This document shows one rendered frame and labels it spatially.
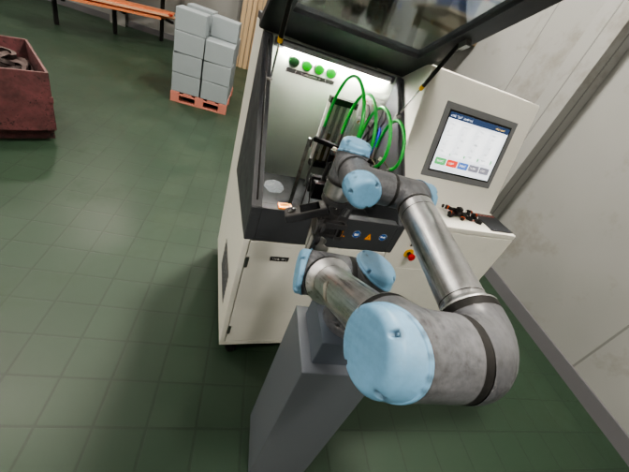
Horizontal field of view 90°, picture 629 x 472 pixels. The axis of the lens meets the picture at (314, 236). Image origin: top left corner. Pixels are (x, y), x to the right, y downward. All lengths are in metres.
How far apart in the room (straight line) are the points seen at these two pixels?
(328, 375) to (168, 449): 0.90
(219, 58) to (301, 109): 3.33
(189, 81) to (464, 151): 3.97
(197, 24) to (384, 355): 4.71
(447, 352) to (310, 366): 0.61
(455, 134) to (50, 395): 2.14
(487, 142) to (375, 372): 1.62
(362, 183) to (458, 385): 0.39
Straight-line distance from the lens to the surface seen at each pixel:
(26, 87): 3.45
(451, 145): 1.76
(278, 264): 1.41
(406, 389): 0.40
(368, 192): 0.66
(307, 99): 1.64
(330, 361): 0.98
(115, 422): 1.74
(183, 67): 5.00
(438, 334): 0.41
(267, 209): 1.21
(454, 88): 1.71
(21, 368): 1.95
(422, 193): 0.71
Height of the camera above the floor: 1.59
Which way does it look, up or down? 34 degrees down
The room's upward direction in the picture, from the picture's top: 22 degrees clockwise
